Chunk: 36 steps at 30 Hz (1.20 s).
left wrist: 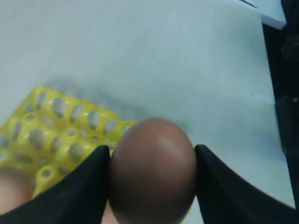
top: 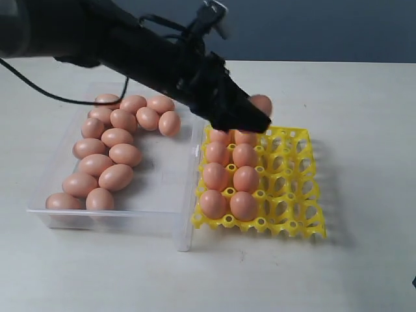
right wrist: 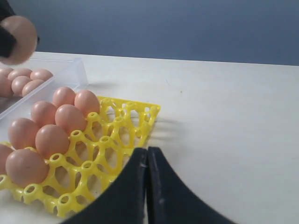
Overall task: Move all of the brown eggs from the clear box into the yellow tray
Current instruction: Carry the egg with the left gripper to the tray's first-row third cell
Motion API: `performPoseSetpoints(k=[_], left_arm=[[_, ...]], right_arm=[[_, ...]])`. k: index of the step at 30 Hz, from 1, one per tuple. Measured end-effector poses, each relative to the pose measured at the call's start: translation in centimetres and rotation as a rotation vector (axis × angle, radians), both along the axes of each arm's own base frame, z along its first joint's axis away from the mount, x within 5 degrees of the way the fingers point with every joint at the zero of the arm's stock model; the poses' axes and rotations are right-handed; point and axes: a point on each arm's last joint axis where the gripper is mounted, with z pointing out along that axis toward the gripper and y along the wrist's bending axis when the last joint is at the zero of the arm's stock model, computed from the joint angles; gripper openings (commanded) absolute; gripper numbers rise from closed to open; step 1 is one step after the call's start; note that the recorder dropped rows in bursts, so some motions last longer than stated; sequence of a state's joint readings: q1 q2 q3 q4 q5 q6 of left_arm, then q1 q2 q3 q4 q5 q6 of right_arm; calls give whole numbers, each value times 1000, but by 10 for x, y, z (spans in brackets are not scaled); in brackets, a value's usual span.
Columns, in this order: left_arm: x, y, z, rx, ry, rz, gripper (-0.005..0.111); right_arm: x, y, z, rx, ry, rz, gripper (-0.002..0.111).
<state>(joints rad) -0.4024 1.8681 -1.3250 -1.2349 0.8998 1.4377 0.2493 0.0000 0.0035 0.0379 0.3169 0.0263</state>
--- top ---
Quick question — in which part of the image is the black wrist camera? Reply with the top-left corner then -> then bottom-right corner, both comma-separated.
186,1 -> 230,40

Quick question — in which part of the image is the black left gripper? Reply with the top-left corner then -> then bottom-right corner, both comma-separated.
177,53 -> 271,133

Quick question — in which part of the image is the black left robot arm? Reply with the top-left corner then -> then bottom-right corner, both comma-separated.
1,1 -> 271,133

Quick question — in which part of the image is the clear plastic bin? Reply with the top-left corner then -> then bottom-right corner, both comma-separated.
28,103 -> 205,252

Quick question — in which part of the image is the yellow plastic egg tray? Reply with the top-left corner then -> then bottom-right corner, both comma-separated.
190,126 -> 326,239

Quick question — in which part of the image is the brown egg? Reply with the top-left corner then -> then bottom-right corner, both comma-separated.
202,162 -> 229,192
205,142 -> 229,166
250,94 -> 272,116
120,95 -> 147,115
147,95 -> 175,115
232,143 -> 258,168
110,109 -> 137,133
98,164 -> 133,192
233,166 -> 259,194
62,172 -> 98,198
234,130 -> 257,146
81,118 -> 105,139
85,188 -> 114,213
94,94 -> 121,110
199,190 -> 227,220
209,129 -> 231,146
72,138 -> 107,159
101,128 -> 134,148
230,191 -> 257,222
136,107 -> 159,131
45,192 -> 83,223
159,111 -> 181,137
77,154 -> 113,177
109,144 -> 142,167
88,107 -> 112,127

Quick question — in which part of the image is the black cable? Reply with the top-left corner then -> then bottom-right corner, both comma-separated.
0,58 -> 131,107

